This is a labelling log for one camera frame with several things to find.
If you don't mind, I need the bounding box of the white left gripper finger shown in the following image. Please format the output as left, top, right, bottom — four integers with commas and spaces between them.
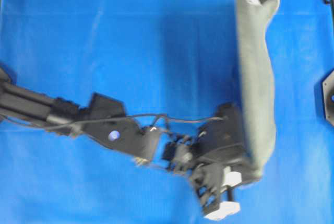
204, 201, 241, 221
223, 171, 243, 186

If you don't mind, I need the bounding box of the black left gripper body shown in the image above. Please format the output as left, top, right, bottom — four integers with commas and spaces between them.
189, 103, 255, 215

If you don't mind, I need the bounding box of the grey terry towel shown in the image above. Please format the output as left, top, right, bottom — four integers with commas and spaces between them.
236, 0, 280, 179

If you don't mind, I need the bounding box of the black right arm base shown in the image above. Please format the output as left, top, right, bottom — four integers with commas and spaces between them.
314, 69, 333, 127

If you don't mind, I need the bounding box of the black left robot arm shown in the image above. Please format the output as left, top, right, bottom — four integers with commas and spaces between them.
1, 70, 259, 220

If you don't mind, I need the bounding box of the blue table cloth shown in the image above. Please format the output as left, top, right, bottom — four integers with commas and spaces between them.
1, 0, 333, 223

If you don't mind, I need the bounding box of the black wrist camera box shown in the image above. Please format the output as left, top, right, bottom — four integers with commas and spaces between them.
162, 135, 195, 174

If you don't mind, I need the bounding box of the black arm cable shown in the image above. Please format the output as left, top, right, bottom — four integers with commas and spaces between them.
44, 113, 228, 133

